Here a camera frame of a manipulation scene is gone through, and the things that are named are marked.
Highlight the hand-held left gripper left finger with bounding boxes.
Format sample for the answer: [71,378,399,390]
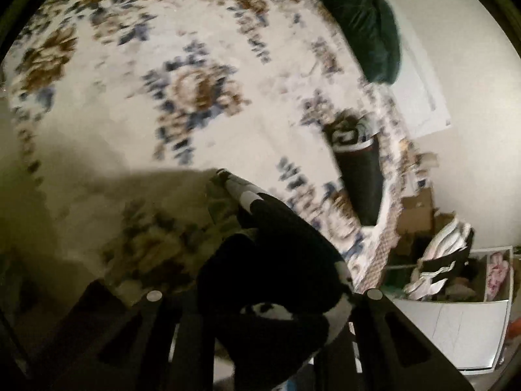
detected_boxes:
[53,279,185,391]

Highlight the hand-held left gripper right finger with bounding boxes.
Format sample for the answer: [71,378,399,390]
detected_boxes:
[350,287,475,391]

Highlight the striped knit sweater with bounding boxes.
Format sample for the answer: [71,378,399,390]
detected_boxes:
[197,169,356,391]

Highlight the brown checked blanket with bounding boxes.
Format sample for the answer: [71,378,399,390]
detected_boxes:
[358,212,408,295]

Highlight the white wardrobe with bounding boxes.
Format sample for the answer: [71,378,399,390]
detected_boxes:
[391,246,514,376]

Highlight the black jacket white stripes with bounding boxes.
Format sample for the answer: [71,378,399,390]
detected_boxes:
[419,248,473,274]

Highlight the large cardboard box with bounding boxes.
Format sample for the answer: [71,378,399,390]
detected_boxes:
[397,187,457,238]

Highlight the pink folded blanket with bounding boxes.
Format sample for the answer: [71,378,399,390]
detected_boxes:
[486,253,510,300]

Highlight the folded black garment white lettering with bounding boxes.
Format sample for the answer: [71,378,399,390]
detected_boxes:
[323,116,386,227]

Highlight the white bed headboard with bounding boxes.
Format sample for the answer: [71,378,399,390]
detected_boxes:
[388,55,452,139]

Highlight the floral bed blanket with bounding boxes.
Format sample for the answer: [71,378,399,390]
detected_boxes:
[4,0,413,307]

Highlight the dark green beanbag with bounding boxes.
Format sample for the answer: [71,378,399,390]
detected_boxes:
[297,0,402,86]

